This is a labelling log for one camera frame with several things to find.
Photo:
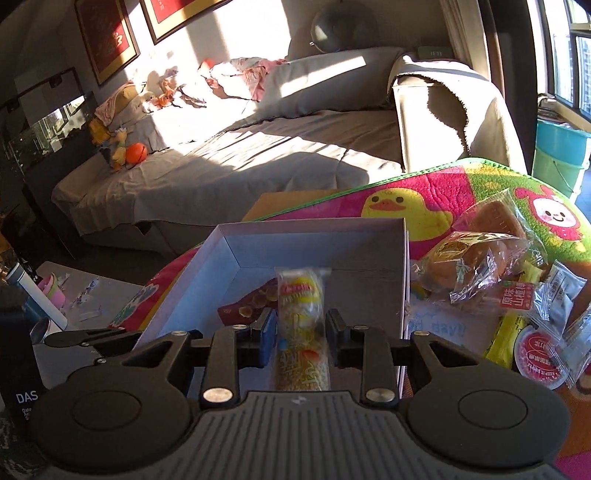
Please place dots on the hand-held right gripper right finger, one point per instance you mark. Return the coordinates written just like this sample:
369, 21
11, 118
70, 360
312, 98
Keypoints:
329, 339

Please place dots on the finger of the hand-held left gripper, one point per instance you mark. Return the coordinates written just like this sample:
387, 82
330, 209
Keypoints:
87, 336

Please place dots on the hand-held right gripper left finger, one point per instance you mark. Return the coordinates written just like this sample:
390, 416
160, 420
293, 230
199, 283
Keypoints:
268, 339

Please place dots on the yellow noodle snack packet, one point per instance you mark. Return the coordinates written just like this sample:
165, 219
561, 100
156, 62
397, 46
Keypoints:
300, 300

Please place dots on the pale cardboard box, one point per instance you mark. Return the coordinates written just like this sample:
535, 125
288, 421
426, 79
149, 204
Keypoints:
364, 258

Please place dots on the bun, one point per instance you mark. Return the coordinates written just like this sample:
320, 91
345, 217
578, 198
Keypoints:
457, 265
494, 221

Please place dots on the yellow snack bar packet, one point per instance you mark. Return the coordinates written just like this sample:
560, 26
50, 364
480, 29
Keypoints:
505, 337

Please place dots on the white snack sachet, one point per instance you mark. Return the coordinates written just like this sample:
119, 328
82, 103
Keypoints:
554, 290

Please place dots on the clear plastic wrapper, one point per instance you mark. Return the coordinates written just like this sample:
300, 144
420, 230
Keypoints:
85, 300

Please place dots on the silver metal cup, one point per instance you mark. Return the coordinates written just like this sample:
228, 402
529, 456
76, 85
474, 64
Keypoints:
42, 331

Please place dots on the white low table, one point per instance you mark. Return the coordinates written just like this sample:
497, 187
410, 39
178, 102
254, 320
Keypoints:
115, 295

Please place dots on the white water bottle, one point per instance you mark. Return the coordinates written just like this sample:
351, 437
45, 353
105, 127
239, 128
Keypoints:
41, 300

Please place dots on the pink cup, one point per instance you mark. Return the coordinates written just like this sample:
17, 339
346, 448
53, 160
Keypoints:
51, 288

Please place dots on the colourful duck print mat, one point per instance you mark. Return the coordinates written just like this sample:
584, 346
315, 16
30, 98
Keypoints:
392, 203

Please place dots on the yellow duck plush toy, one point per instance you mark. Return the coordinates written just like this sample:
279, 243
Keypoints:
118, 152

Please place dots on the grey sofa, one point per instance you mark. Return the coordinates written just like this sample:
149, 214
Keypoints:
277, 152

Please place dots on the orange toy ball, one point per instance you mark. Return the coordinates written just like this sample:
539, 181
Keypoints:
136, 153

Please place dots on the red label snack packet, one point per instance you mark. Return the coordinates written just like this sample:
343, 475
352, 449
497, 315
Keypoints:
516, 299

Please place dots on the glass fish tank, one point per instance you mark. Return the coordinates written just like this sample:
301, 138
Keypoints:
46, 134

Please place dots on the red round jelly cup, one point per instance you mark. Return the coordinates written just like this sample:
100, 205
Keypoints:
540, 357

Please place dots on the pink cloth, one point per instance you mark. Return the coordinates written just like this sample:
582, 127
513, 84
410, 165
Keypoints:
113, 104

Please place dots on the clear snack sachet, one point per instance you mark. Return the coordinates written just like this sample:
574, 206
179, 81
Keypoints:
575, 350

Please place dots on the grey pillow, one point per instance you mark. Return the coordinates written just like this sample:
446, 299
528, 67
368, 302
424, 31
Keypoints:
323, 78

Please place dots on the pink blanket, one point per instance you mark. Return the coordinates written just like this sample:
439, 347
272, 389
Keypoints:
244, 76

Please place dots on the teal bucket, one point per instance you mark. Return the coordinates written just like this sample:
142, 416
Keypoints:
561, 157

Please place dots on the red framed picture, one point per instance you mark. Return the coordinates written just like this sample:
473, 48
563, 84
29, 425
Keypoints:
175, 14
111, 37

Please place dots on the green digital clock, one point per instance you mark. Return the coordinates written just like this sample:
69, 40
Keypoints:
434, 52

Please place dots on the round grey fan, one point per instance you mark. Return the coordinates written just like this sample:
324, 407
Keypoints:
337, 25

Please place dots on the beige curtain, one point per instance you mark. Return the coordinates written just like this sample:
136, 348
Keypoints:
466, 41

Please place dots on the window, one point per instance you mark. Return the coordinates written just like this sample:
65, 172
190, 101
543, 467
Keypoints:
565, 50

